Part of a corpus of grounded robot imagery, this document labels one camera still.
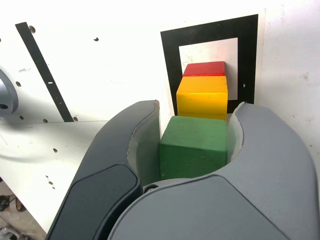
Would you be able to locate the black tape square outline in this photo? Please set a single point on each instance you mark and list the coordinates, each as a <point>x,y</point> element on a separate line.
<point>172,62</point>

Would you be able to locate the green cube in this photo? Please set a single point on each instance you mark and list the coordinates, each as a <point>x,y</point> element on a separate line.
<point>192,147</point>

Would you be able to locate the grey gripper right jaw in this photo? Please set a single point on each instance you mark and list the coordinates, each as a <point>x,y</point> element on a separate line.
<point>262,187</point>

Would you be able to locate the red cube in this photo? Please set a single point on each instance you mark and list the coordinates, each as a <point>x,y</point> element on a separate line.
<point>203,68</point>

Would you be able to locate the yellow cube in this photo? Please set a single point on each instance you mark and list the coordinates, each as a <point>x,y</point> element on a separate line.
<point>202,100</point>

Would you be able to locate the black tape strip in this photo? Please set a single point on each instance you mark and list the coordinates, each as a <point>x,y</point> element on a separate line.
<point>43,70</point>

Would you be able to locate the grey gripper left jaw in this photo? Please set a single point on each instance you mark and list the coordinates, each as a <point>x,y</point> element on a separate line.
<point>105,175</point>

